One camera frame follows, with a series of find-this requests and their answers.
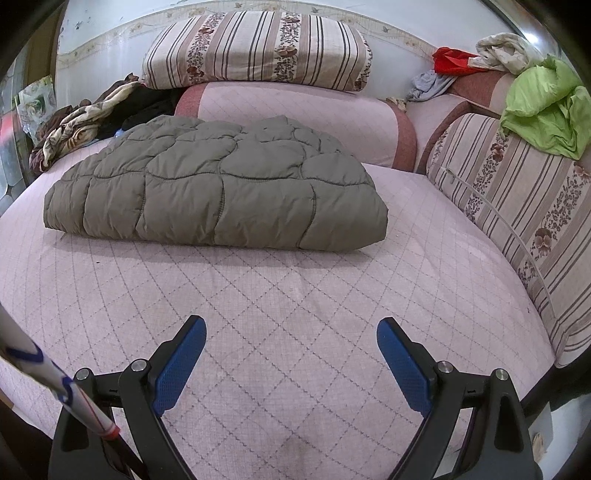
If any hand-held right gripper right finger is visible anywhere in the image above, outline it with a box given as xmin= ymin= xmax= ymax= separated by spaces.
xmin=376 ymin=316 xmax=543 ymax=480

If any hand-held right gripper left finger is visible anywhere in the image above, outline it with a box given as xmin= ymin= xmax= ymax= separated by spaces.
xmin=47 ymin=315 xmax=207 ymax=480

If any olive grey puffer jacket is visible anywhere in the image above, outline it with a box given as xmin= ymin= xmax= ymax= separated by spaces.
xmin=43 ymin=114 xmax=389 ymax=252

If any black clothes pile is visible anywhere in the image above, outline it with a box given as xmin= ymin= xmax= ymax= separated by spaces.
xmin=95 ymin=85 xmax=185 ymax=139

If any pink quilted bed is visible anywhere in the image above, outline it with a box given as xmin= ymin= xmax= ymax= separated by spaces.
xmin=0 ymin=138 xmax=557 ymax=480

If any white red blue rod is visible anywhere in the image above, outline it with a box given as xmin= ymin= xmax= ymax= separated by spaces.
xmin=0 ymin=300 xmax=151 ymax=480

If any striped floral cushion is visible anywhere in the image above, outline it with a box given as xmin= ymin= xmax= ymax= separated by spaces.
xmin=425 ymin=112 xmax=591 ymax=370

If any pink bolster cushion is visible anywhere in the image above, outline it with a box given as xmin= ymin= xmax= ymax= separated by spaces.
xmin=406 ymin=71 xmax=515 ymax=174
xmin=174 ymin=80 xmax=419 ymax=174

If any brown floral blanket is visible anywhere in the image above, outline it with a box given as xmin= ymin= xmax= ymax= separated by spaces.
xmin=28 ymin=72 xmax=144 ymax=172

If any grey cloth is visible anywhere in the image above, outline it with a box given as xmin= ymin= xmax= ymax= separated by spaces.
xmin=406 ymin=71 xmax=458 ymax=102

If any green cloth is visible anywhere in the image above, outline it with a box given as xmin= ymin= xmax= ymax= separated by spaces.
xmin=500 ymin=54 xmax=591 ymax=161

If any printed plastic bag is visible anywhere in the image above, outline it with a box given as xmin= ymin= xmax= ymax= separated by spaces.
xmin=16 ymin=76 xmax=58 ymax=139

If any red cloth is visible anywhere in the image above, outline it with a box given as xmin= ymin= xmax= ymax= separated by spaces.
xmin=433 ymin=46 xmax=490 ymax=75

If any striped floral pillow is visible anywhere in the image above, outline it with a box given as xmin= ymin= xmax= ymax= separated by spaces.
xmin=141 ymin=10 xmax=374 ymax=92

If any white cloth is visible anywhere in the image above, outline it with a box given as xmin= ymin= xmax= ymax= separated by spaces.
xmin=468 ymin=32 xmax=548 ymax=75

